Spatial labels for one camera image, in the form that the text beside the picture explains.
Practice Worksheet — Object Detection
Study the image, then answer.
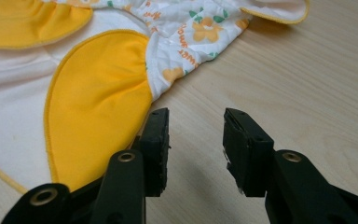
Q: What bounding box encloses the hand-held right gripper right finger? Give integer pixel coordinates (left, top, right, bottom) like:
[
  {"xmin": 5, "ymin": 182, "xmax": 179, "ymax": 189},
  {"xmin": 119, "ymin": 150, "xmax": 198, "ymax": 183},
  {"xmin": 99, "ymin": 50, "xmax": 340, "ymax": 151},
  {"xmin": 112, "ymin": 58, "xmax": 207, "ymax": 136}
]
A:
[{"xmin": 222, "ymin": 107, "xmax": 358, "ymax": 224}]

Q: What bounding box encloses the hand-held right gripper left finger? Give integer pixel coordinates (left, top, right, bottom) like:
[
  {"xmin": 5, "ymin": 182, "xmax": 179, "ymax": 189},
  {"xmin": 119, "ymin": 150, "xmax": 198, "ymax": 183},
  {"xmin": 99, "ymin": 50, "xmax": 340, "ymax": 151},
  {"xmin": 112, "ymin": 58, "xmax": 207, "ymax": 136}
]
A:
[{"xmin": 90, "ymin": 107, "xmax": 172, "ymax": 224}]

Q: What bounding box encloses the white yellow floral baby garment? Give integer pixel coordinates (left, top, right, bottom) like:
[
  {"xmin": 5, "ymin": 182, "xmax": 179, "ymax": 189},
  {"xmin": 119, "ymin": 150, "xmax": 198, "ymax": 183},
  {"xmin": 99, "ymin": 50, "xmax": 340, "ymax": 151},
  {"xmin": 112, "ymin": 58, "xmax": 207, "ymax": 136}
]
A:
[{"xmin": 0, "ymin": 0, "xmax": 310, "ymax": 195}]

